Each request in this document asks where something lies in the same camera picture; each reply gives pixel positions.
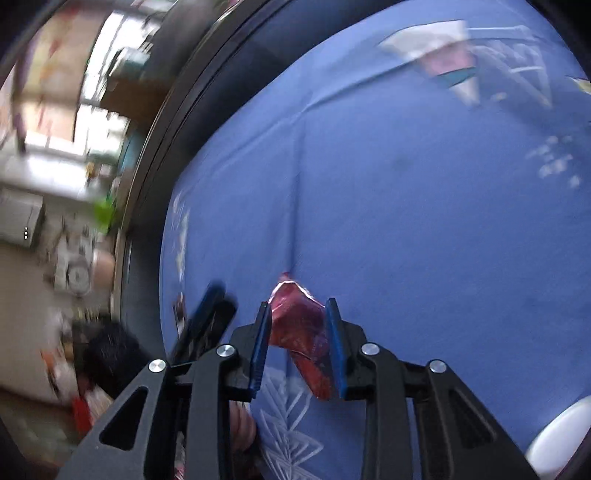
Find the blue patterned tablecloth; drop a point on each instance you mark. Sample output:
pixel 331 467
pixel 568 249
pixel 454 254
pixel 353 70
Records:
pixel 429 168

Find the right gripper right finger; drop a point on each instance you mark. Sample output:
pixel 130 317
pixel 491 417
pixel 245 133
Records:
pixel 418 417

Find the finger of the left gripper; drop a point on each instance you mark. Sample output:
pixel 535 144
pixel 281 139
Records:
pixel 204 328

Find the red foil wrapper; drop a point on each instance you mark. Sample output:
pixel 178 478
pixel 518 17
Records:
pixel 299 327

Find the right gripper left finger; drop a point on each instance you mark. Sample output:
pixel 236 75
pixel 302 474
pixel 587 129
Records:
pixel 136 437

